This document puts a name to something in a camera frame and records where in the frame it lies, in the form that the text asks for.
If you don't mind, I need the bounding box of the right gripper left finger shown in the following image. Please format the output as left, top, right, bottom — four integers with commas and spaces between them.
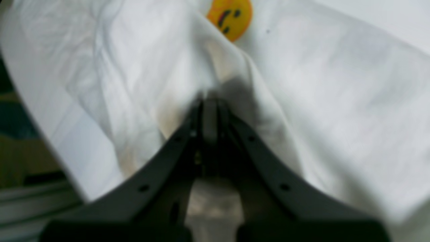
40, 101, 203, 242

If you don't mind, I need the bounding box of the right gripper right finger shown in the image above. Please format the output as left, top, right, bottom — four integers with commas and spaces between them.
203, 99, 390, 242

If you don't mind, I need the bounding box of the white printed T-shirt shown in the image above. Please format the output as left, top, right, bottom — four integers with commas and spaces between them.
1, 0, 429, 242

